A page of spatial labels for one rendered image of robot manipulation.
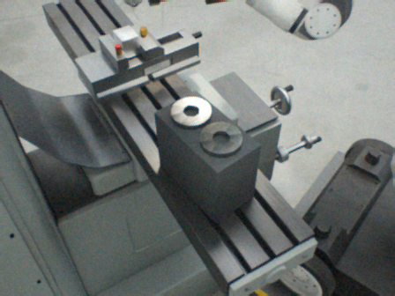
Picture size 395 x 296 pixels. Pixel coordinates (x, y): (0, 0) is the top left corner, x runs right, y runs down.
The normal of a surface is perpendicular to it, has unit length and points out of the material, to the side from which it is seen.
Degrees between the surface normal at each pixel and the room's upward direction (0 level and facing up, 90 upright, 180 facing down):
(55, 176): 0
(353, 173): 0
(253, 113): 0
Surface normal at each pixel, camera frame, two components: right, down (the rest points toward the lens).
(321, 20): -0.22, 0.31
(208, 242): -0.01, -0.65
